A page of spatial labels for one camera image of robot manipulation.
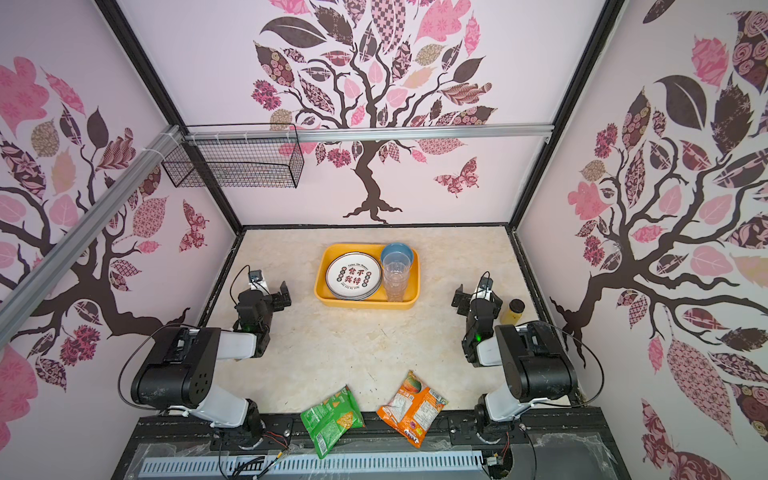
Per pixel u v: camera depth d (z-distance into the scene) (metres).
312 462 0.70
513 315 0.87
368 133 0.92
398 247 0.98
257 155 0.95
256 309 0.72
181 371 0.46
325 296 0.95
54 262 0.55
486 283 0.79
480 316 0.69
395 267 0.92
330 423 0.71
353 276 1.01
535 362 0.46
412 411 0.74
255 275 0.80
